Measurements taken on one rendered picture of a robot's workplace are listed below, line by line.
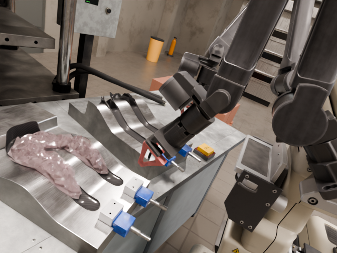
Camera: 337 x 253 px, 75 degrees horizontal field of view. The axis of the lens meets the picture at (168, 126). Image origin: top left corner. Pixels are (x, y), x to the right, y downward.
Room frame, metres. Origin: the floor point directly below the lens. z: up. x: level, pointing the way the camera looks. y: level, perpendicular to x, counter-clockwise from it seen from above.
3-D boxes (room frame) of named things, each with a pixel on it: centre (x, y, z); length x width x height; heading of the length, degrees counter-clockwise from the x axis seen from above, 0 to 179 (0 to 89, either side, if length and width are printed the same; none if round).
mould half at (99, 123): (0.82, 0.16, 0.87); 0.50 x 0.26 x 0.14; 60
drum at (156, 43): (6.26, 1.07, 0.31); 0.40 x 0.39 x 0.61; 164
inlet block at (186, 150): (0.72, -0.10, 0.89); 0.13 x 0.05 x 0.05; 60
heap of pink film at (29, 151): (0.47, 0.26, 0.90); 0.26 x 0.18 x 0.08; 77
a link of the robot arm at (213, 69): (0.74, -0.06, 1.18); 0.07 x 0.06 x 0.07; 93
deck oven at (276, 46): (6.28, -1.62, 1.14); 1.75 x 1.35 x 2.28; 71
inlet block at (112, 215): (0.36, 0.01, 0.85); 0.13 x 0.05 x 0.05; 77
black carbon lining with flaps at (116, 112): (0.80, 0.15, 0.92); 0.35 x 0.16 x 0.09; 60
